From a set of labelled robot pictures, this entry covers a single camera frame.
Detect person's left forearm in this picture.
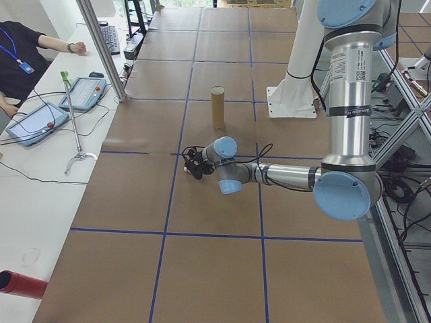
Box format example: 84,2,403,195
38,33,72,54

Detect person's right hand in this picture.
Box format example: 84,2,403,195
1,102,20,118

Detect brown cardboard tube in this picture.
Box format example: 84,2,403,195
210,86,226,130

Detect blue-grey teach pendant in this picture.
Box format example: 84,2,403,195
58,76,108,113
4,101,71,148

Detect black box white label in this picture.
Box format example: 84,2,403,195
123,33,146,61

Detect black keyboard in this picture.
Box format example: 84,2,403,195
98,24,121,57

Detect black metal rack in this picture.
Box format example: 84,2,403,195
123,0,150,38

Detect white desk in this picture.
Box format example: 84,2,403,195
0,22,153,323

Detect clear tape roll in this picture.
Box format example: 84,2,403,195
21,248,43,267

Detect person in black shirt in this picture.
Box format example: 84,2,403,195
0,20,52,106

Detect grey metal box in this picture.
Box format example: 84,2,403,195
383,80,410,119

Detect red cylinder tube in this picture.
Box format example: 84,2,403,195
0,269,49,300

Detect silver reacher grabber green handle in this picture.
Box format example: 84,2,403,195
60,70,99,176

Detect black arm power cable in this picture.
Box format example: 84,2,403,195
310,38,330,109

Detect black desk cable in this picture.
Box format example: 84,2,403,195
0,160,89,186

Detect aluminium extrusion post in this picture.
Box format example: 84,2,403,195
76,0,128,103

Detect black pendant cable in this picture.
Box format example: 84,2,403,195
12,87,57,127

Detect V-shaped metal bar frame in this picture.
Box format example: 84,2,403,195
357,43,431,323

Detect black floor cable loop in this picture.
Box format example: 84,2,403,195
383,174,431,246

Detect blue lanyard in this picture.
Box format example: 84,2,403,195
0,27,24,65

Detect black hanging cable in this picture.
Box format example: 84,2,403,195
393,0,403,73

